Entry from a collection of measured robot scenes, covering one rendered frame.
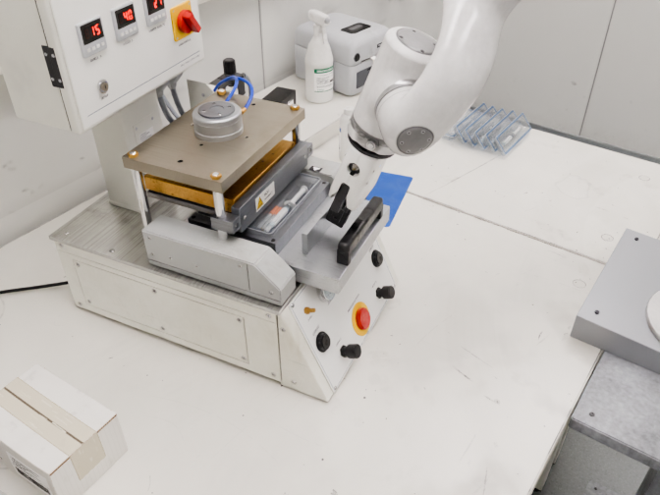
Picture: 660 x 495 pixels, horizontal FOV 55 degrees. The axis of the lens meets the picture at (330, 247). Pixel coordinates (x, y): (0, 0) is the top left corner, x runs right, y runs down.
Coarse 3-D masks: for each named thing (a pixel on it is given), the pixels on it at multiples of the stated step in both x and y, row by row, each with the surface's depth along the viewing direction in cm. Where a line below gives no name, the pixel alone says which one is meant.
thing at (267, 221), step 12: (300, 180) 112; (312, 180) 112; (288, 192) 108; (300, 192) 108; (276, 204) 106; (288, 204) 106; (264, 216) 103; (276, 216) 103; (252, 228) 100; (264, 228) 100
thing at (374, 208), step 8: (376, 200) 105; (368, 208) 104; (376, 208) 104; (360, 216) 102; (368, 216) 102; (376, 216) 106; (352, 224) 101; (360, 224) 100; (368, 224) 102; (352, 232) 98; (360, 232) 100; (344, 240) 97; (352, 240) 97; (344, 248) 96; (352, 248) 98; (344, 256) 97; (344, 264) 98
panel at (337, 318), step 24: (360, 264) 117; (384, 264) 124; (312, 288) 103; (360, 288) 116; (312, 312) 103; (336, 312) 108; (312, 336) 102; (336, 336) 108; (360, 336) 114; (336, 360) 107; (336, 384) 106
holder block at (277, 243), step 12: (312, 192) 110; (324, 192) 112; (312, 204) 108; (192, 216) 104; (300, 216) 105; (276, 228) 102; (288, 228) 102; (300, 228) 106; (252, 240) 100; (264, 240) 99; (276, 240) 99; (288, 240) 103; (276, 252) 100
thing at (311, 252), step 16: (320, 208) 111; (384, 208) 111; (304, 224) 107; (320, 224) 102; (384, 224) 111; (304, 240) 99; (320, 240) 103; (336, 240) 103; (368, 240) 105; (288, 256) 100; (304, 256) 100; (320, 256) 100; (336, 256) 100; (352, 256) 100; (304, 272) 98; (320, 272) 97; (336, 272) 97; (352, 272) 101; (320, 288) 98; (336, 288) 97
